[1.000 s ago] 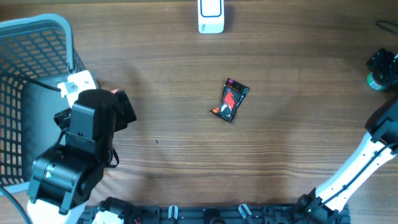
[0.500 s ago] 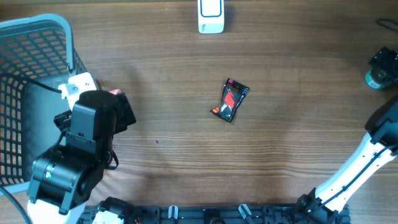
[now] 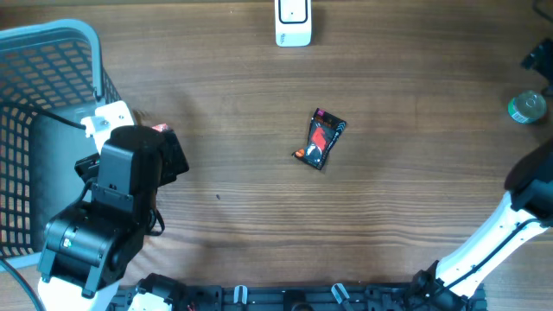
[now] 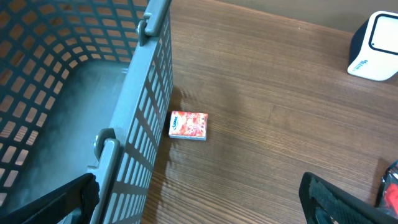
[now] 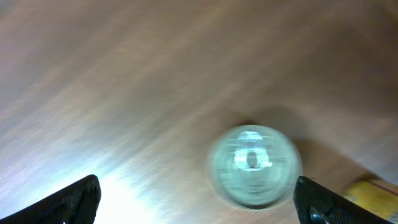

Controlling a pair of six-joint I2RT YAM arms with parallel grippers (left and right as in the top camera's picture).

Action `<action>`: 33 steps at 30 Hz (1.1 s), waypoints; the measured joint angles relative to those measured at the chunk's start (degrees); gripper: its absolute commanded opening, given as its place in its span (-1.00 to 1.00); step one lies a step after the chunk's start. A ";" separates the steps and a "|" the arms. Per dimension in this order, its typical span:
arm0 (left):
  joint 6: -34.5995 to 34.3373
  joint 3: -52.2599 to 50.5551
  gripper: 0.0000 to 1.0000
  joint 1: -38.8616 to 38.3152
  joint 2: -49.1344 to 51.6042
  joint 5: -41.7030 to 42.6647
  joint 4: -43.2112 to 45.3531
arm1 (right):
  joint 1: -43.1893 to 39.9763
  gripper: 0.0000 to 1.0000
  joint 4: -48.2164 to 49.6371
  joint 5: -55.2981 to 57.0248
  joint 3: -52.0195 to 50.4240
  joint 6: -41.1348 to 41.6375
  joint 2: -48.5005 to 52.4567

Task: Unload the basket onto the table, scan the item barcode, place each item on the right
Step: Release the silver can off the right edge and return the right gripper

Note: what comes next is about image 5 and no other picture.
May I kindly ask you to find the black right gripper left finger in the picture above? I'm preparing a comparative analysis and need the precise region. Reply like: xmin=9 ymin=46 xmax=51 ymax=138
xmin=1 ymin=174 xmax=101 ymax=224

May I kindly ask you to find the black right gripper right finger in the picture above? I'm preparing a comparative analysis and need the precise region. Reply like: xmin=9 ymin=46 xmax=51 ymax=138
xmin=293 ymin=176 xmax=392 ymax=224

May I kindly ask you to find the silver tin can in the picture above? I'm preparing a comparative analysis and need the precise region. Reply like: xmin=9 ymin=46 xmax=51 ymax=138
xmin=206 ymin=125 xmax=303 ymax=210

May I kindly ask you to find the yellow capped bottle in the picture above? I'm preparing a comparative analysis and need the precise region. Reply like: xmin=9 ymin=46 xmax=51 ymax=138
xmin=345 ymin=179 xmax=397 ymax=223

